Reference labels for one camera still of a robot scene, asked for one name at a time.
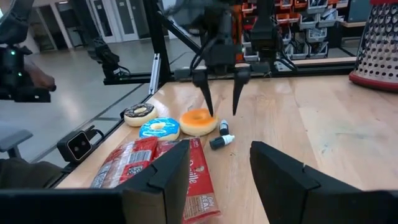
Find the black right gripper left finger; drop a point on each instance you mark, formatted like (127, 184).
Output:
(161, 199)

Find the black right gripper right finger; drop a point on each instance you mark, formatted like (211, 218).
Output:
(295, 199)

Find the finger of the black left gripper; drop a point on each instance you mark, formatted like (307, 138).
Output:
(240, 90)
(205, 93)

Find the orange glazed donut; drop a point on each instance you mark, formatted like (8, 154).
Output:
(189, 124)

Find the small black dropper bottle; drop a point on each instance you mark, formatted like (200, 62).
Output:
(219, 142)
(224, 127)

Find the red popcorn bag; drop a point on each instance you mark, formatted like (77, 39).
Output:
(199, 186)

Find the blue glazed donut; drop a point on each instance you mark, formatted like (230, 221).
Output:
(168, 127)

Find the red popcorn packet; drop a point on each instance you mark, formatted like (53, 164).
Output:
(141, 152)

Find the red packet with barcodes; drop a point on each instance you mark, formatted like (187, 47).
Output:
(104, 175)

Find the chocolate glazed donut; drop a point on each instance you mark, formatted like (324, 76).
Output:
(136, 116)

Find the black idle robot arm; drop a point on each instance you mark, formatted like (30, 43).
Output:
(104, 57)

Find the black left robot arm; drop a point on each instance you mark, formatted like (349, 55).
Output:
(264, 31)

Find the glass double door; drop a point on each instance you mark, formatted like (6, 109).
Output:
(121, 18)

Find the red steel box grater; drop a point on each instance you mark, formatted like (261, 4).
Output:
(377, 46)

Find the grey chair armrest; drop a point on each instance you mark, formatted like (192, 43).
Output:
(15, 137)

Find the black device with green lights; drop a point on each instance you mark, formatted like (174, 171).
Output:
(12, 73)

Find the black table camera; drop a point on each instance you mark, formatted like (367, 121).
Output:
(77, 145)

